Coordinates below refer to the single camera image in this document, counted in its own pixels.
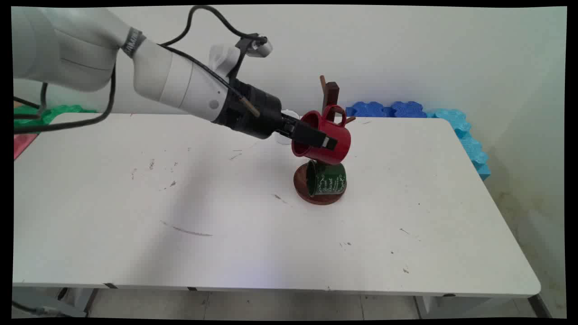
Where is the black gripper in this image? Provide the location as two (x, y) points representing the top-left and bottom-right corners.
(211, 79), (338, 152)

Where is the red ceramic mug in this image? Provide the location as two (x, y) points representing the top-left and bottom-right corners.
(291, 105), (352, 166)

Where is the green printed mug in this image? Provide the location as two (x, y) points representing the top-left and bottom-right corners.
(306, 160), (348, 197)

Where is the dark blue foam tile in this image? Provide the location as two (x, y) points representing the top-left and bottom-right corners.
(390, 101), (428, 119)
(346, 101), (392, 118)

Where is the brown wooden mug tree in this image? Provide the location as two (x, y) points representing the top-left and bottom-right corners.
(293, 74), (357, 206)

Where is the light blue foam mat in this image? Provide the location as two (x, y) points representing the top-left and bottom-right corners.
(426, 108), (491, 181)

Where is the green foam mat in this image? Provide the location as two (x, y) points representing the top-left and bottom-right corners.
(13, 104), (98, 132)

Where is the red foam mat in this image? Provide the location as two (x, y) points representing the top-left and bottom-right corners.
(13, 133), (40, 160)

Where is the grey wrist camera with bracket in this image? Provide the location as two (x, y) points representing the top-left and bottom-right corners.
(227, 33), (274, 91)

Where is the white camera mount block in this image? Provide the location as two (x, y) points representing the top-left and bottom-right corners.
(208, 43), (242, 76)

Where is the black camera cable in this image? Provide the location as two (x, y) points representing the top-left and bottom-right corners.
(159, 5), (261, 119)

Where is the thick black hanging cable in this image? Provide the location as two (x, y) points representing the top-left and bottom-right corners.
(13, 63), (118, 135)

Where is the grey table leg frame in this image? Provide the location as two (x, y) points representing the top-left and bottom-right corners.
(13, 287), (99, 318)
(414, 294), (554, 319)

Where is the black floor cable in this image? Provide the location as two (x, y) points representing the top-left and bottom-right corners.
(13, 301), (64, 316)

